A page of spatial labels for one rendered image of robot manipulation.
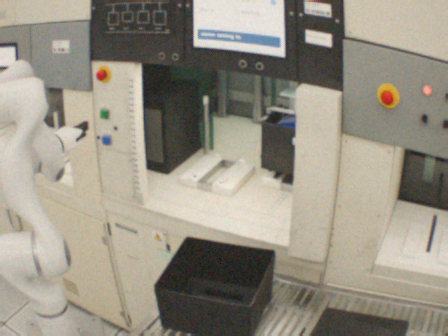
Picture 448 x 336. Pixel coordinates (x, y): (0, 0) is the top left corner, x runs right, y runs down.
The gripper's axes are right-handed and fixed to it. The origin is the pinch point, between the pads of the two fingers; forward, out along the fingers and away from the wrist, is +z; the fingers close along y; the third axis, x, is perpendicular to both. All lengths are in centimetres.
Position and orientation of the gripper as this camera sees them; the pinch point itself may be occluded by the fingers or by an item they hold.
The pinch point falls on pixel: (83, 127)
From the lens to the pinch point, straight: 174.2
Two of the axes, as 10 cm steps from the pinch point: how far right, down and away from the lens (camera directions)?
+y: 8.9, 2.0, -4.1
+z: 4.5, -4.1, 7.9
